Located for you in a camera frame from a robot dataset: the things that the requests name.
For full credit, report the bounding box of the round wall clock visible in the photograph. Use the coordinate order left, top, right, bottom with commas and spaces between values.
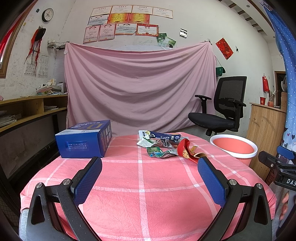
42, 8, 54, 23

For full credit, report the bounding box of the red fire extinguisher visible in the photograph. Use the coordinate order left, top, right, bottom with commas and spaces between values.
262, 74, 270, 93

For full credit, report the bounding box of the blue cardboard box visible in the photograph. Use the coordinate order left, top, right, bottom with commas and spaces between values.
55, 120, 112, 158

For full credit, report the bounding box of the wooden wall shelf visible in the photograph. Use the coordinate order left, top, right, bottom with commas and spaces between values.
1, 94, 68, 136

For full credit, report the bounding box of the pink checkered tablecloth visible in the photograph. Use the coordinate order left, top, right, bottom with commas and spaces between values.
20, 133, 276, 240

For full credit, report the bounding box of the blue snack wrapper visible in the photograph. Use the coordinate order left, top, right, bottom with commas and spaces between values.
138, 130, 181, 143

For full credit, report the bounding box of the pink plastic trash bin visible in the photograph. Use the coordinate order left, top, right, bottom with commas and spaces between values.
210, 134, 258, 166

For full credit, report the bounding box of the stack of books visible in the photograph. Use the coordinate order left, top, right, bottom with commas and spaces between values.
36, 78, 67, 95

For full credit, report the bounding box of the red cup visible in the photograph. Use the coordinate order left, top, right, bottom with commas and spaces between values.
260, 97, 266, 105

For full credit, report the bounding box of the red gold wrapper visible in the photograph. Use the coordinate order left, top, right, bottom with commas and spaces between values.
177, 138, 207, 164

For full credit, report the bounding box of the black office chair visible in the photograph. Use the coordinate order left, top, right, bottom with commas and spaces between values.
188, 76, 247, 137

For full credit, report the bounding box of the green wall bag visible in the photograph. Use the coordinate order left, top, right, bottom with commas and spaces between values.
216, 66, 226, 77

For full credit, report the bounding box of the wall certificates cluster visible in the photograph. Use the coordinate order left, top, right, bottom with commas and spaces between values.
83, 5, 173, 46

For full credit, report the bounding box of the blue dotted curtain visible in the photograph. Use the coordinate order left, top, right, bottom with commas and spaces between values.
260, 1, 295, 151

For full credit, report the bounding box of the red paper wall decoration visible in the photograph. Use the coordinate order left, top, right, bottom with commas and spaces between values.
216, 38, 233, 60

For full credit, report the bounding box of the red tassel wall hanging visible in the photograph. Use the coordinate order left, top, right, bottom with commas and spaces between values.
25, 26, 46, 70

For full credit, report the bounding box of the pink hanging sheet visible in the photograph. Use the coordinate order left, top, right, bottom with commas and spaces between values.
64, 42, 216, 136

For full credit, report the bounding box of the wooden cabinet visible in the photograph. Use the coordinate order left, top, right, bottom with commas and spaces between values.
246, 102, 287, 181

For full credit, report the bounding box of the green white wrapper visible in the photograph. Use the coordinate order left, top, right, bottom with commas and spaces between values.
137, 138, 178, 158

